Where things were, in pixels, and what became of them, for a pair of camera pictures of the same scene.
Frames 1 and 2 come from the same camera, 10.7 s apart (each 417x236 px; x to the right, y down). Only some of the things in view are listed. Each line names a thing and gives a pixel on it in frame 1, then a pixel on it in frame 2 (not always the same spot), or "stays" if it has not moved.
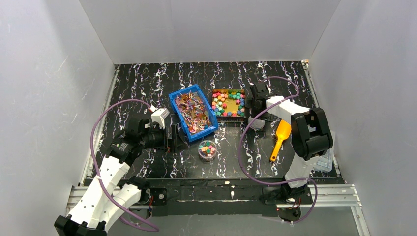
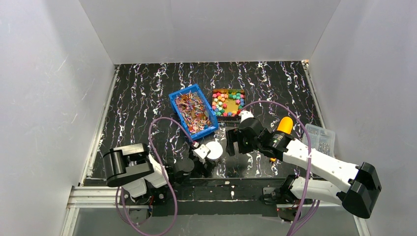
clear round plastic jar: [207, 150] to [215, 160]
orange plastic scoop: [283, 130] stays
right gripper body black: [258, 94] to [235, 140]
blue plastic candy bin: [193, 111] stays
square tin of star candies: [228, 104] stays
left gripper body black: [171, 139] to [202, 164]
